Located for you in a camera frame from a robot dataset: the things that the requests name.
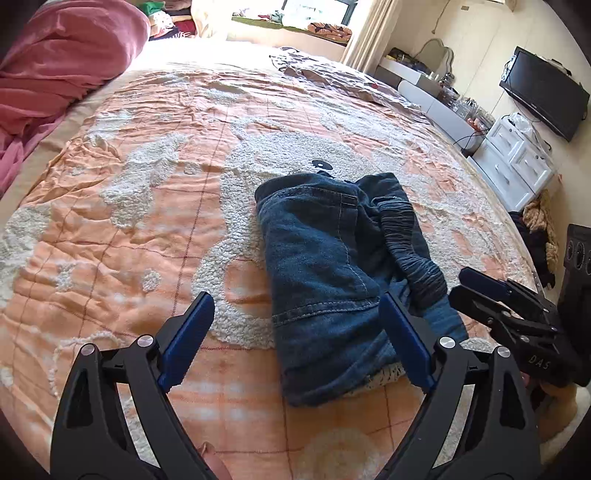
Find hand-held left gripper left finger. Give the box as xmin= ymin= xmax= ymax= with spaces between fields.
xmin=50 ymin=292 xmax=232 ymax=480

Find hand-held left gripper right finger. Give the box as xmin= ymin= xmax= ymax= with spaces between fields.
xmin=374 ymin=292 xmax=543 ymax=480

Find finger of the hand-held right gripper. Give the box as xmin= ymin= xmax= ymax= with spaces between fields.
xmin=449 ymin=285 xmax=560 ymax=341
xmin=458 ymin=267 xmax=556 ymax=320

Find blue jeans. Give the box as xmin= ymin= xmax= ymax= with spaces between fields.
xmin=255 ymin=172 xmax=469 ymax=408

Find person's right hand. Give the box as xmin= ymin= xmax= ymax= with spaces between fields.
xmin=530 ymin=382 xmax=580 ymax=443

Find dark clothes heap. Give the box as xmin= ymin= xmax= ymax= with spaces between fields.
xmin=507 ymin=209 xmax=558 ymax=290

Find brown fuzzy garment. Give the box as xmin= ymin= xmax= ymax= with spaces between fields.
xmin=521 ymin=188 xmax=560 ymax=265

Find floor speaker cabinet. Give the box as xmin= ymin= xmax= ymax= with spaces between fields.
xmin=563 ymin=222 xmax=591 ymax=283

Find white drawer cabinet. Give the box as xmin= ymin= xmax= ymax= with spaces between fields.
xmin=470 ymin=113 xmax=563 ymax=212

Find orange white textured blanket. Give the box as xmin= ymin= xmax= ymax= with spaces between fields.
xmin=0 ymin=58 xmax=539 ymax=480

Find clear plastic bag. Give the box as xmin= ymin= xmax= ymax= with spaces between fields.
xmin=505 ymin=112 xmax=537 ymax=140

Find cluster of glass jars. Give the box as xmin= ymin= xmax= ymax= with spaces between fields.
xmin=438 ymin=84 xmax=491 ymax=126

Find grey vanity dresser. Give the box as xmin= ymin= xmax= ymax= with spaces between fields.
xmin=373 ymin=59 xmax=491 ymax=156

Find black flat television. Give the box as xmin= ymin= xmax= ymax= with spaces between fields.
xmin=498 ymin=45 xmax=591 ymax=144

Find scalloped vanity mirror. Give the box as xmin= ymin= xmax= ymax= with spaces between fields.
xmin=417 ymin=38 xmax=456 ymax=78

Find grey patterned quilt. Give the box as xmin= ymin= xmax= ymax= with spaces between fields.
xmin=269 ymin=47 xmax=422 ymax=112

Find cream curtain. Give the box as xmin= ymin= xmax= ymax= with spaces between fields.
xmin=191 ymin=0 xmax=242 ymax=41
xmin=341 ymin=0 xmax=394 ymax=75

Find orange bundled blanket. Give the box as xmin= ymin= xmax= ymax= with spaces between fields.
xmin=306 ymin=20 xmax=355 ymax=44

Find pink quilt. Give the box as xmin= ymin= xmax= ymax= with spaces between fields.
xmin=0 ymin=0 xmax=151 ymax=195

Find pile of folded clothes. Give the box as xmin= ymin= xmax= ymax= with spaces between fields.
xmin=140 ymin=0 xmax=198 ymax=43

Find green window seat cushion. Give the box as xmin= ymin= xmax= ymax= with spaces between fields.
xmin=230 ymin=15 xmax=350 ymax=45

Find barred window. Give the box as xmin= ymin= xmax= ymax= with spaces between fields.
xmin=281 ymin=0 xmax=359 ymax=22

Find power cable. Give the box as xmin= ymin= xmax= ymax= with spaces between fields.
xmin=454 ymin=128 xmax=491 ymax=154

